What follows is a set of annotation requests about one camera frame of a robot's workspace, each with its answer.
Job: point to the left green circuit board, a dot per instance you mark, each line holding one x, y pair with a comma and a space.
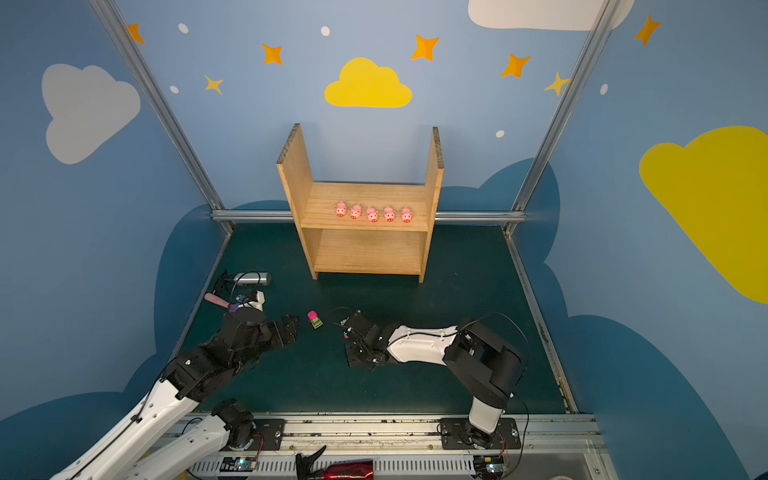
238, 465

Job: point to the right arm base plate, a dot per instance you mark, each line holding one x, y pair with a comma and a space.
459, 434

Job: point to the green circuit board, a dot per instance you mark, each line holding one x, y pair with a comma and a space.
238, 465
489, 467

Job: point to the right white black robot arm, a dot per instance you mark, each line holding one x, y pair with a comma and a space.
488, 366

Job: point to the purple pink toy shovel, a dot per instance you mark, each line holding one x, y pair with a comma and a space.
218, 301

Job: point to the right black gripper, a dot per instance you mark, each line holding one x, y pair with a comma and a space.
357, 339

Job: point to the right green circuit board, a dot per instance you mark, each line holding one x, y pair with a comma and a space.
489, 467

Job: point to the wooden two-tier shelf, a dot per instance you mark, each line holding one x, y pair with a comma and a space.
333, 244

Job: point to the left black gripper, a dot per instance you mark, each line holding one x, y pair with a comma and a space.
282, 330

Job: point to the pink green toy truck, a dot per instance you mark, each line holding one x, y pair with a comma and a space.
315, 320

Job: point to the pink toy pig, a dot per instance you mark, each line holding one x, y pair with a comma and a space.
341, 209
355, 211
406, 215
389, 214
372, 214

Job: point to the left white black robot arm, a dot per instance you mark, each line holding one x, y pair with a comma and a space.
189, 378

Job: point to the silver spray bottle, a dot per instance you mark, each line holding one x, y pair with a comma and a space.
227, 282

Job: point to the red black clamp tool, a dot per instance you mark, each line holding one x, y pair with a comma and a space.
357, 469

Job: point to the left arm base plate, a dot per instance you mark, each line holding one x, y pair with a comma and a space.
265, 434

